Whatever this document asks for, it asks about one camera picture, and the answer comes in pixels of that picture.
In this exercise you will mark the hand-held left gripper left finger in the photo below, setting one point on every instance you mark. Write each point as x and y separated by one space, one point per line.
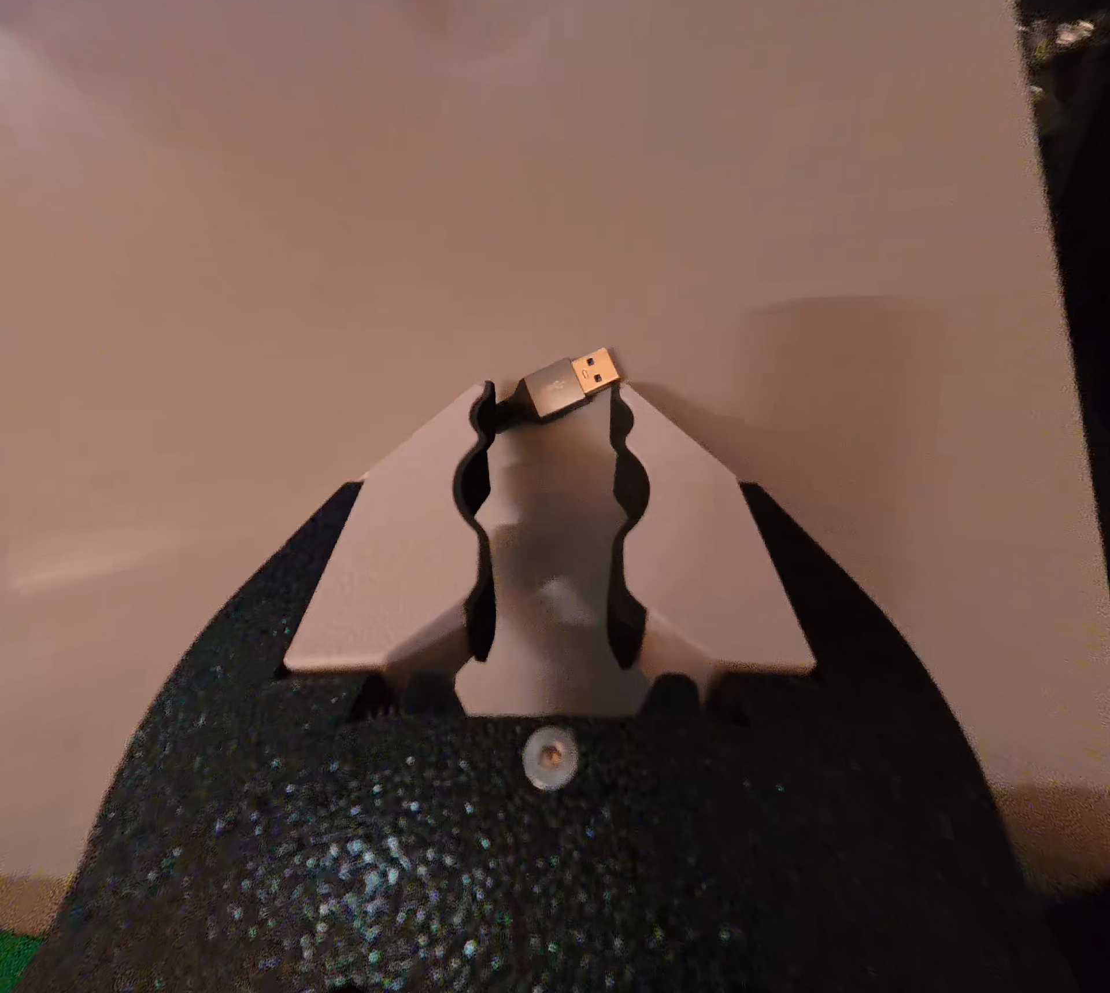
390 559

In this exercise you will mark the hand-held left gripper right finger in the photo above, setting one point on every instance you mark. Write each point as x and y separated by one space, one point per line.
702 568

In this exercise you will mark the green plastic bin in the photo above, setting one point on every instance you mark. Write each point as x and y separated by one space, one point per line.
17 967

